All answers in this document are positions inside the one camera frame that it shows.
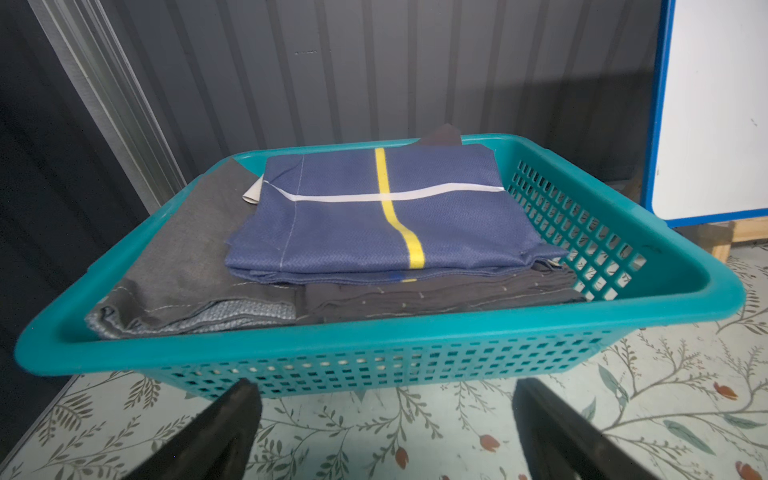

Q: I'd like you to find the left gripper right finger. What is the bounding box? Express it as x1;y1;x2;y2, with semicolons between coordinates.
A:
512;378;654;480

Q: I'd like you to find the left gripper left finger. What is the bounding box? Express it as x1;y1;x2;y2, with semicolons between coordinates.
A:
127;379;263;480

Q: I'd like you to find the dark checked pillowcase front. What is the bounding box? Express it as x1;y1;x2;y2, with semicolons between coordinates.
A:
296;124;588;325

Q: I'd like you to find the navy yellow striped pillowcase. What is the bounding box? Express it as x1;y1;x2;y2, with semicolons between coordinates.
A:
225;144;566;285

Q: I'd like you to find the plain grey pillowcase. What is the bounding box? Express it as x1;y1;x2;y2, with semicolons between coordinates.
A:
85;159;300;340

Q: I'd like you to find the teal plastic laundry basket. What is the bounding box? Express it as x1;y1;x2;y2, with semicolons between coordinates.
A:
14;134;745;400

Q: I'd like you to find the blue framed whiteboard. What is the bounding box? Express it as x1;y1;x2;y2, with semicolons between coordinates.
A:
641;1;767;227

